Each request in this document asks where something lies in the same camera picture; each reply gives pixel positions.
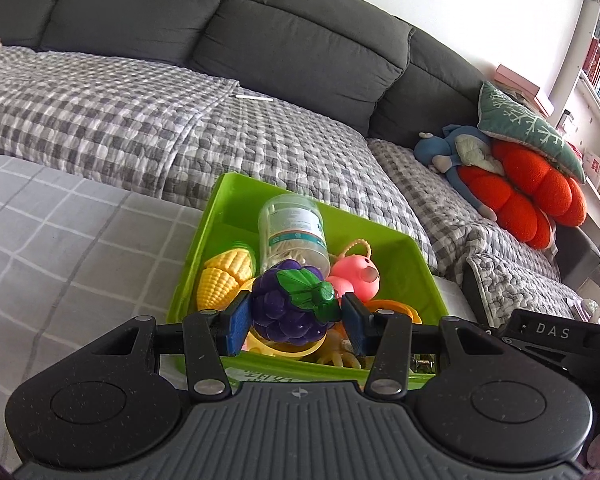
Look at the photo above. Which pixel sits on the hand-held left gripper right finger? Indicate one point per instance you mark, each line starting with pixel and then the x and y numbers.
pixel 355 325

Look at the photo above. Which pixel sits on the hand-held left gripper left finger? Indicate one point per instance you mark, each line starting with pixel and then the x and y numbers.
pixel 239 325

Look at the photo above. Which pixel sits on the translucent tan hand toy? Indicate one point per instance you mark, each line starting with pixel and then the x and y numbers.
pixel 337 355

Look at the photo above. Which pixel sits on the orange toy pumpkin half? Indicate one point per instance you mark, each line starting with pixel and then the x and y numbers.
pixel 390 305

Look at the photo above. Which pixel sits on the purple toy grapes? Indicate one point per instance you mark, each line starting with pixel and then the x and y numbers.
pixel 280 310

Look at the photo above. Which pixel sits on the pink pig toy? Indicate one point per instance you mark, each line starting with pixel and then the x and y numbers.
pixel 355 275

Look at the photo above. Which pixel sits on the yellow toy corn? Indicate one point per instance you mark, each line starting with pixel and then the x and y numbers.
pixel 225 270

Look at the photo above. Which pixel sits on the clear cotton swab jar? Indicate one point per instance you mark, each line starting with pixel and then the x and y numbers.
pixel 290 230

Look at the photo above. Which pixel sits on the green plastic box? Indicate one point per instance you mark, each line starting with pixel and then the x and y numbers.
pixel 230 200

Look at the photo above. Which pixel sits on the grey checked quilted sofa cover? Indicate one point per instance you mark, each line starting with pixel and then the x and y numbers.
pixel 510 285
pixel 130 110
pixel 430 200

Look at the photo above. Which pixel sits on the orange pumpkin cushion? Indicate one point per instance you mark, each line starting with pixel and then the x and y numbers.
pixel 525 195

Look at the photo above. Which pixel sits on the blue plush toy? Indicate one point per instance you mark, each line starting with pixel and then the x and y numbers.
pixel 440 152

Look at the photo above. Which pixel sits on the light grey grid blanket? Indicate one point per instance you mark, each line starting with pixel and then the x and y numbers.
pixel 55 240

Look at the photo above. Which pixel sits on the white stick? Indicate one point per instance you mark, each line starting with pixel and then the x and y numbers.
pixel 254 97

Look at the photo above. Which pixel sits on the teal patterned cushion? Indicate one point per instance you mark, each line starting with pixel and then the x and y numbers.
pixel 520 120

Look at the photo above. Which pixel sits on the white bookshelf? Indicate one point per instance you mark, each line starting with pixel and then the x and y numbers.
pixel 575 90

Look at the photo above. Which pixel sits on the dark grey sofa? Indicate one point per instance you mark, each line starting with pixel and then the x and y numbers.
pixel 280 35

